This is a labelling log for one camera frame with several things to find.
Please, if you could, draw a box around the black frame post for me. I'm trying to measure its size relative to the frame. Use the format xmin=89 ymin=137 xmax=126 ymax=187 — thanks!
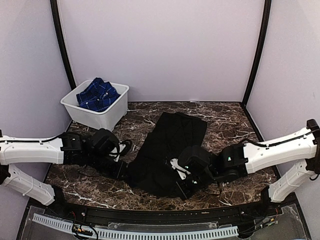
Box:
xmin=241 ymin=0 xmax=272 ymax=109
xmin=50 ymin=0 xmax=76 ymax=90

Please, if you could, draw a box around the blue plaid shirt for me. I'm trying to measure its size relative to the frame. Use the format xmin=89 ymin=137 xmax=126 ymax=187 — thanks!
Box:
xmin=76 ymin=77 xmax=121 ymax=112

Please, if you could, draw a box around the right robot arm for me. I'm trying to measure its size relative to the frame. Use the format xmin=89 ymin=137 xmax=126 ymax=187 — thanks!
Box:
xmin=170 ymin=119 xmax=320 ymax=217

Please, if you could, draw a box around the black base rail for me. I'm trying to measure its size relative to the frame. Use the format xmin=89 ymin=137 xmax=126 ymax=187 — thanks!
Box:
xmin=16 ymin=193 xmax=312 ymax=240

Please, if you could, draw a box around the left black frame post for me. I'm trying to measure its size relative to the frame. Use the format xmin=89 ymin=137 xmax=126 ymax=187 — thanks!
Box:
xmin=50 ymin=0 xmax=76 ymax=90

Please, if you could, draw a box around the right black frame post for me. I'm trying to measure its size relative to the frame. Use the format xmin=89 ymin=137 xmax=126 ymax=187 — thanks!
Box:
xmin=241 ymin=0 xmax=272 ymax=109

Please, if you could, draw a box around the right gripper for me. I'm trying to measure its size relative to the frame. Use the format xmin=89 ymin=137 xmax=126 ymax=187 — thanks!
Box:
xmin=169 ymin=168 xmax=218 ymax=200

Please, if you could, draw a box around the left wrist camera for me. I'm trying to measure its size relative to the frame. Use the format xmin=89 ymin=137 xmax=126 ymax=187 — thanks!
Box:
xmin=90 ymin=128 xmax=133 ymax=162

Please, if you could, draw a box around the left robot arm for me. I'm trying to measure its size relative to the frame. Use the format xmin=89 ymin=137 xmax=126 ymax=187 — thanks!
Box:
xmin=0 ymin=128 xmax=132 ymax=218

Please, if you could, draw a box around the black long sleeve shirt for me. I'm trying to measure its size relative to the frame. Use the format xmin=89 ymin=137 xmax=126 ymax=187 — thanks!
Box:
xmin=125 ymin=112 xmax=207 ymax=200

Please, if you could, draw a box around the white slotted cable duct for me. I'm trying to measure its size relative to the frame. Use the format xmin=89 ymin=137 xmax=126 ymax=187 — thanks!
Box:
xmin=31 ymin=213 xmax=240 ymax=240

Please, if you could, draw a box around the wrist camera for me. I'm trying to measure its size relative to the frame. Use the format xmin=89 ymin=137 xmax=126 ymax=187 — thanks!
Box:
xmin=90 ymin=128 xmax=133 ymax=162
xmin=170 ymin=145 xmax=213 ymax=180

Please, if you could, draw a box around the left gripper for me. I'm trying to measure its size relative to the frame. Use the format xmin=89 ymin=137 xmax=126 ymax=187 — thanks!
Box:
xmin=86 ymin=150 xmax=132 ymax=180

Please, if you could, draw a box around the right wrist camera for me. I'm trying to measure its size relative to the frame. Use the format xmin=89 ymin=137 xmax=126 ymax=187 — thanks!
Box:
xmin=170 ymin=145 xmax=213 ymax=180

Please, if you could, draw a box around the white plastic bin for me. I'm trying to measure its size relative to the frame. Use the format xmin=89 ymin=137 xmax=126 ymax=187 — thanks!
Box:
xmin=60 ymin=77 xmax=130 ymax=131

